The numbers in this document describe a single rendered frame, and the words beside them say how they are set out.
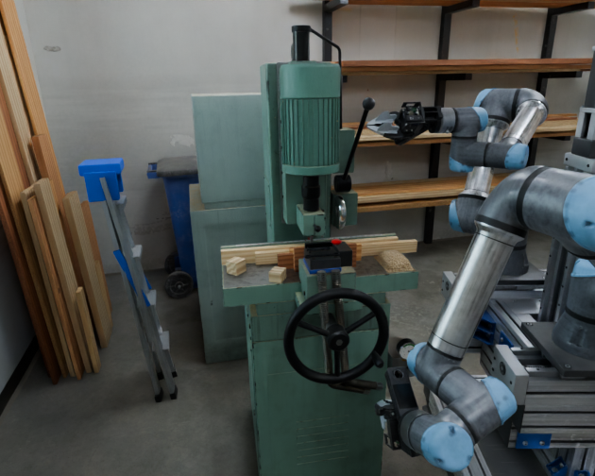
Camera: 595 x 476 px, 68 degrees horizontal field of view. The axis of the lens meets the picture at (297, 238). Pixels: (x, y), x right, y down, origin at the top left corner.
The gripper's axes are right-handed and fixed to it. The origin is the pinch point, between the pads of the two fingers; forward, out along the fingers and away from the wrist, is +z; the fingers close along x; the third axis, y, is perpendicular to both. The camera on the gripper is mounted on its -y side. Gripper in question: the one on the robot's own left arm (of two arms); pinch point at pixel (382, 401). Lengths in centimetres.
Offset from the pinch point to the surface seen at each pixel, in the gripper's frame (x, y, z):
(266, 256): -23, -43, 32
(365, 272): 6.4, -33.7, 22.4
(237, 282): -33, -34, 23
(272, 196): -18, -65, 41
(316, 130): -7, -73, 6
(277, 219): -17, -58, 45
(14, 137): -137, -126, 117
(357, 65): 61, -187, 156
